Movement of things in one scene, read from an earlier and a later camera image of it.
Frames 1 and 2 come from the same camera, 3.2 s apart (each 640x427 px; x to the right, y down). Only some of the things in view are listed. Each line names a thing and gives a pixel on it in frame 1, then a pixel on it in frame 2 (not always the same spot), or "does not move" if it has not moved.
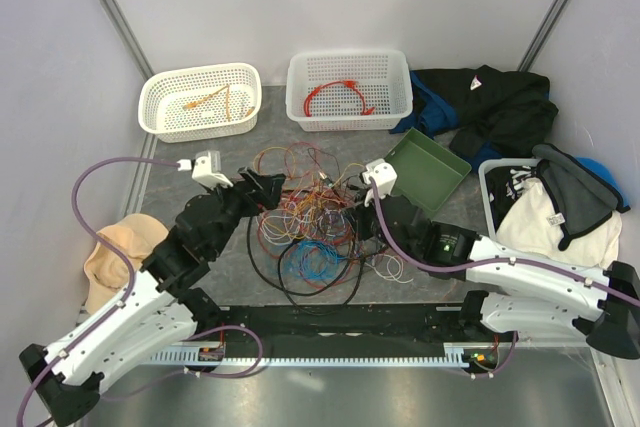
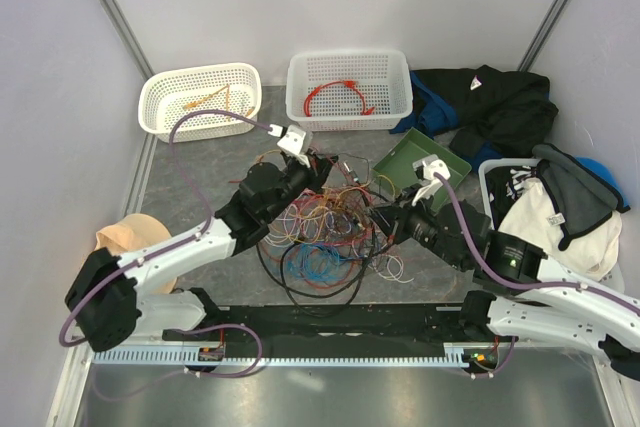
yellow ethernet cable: (227, 88) does not move
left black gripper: (267, 195) to (320, 167)
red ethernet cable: (353, 85) does not move
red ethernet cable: (346, 83) does not move
